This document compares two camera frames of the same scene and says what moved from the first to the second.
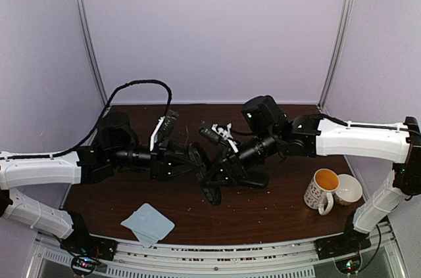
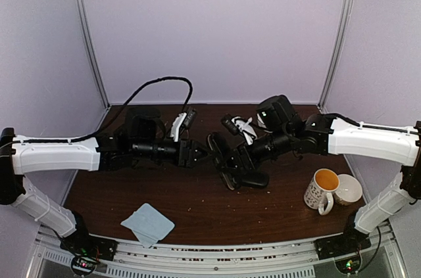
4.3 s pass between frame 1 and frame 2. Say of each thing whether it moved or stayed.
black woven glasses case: moved
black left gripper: moved
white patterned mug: stayed
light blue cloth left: stayed
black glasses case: stayed
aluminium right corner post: stayed
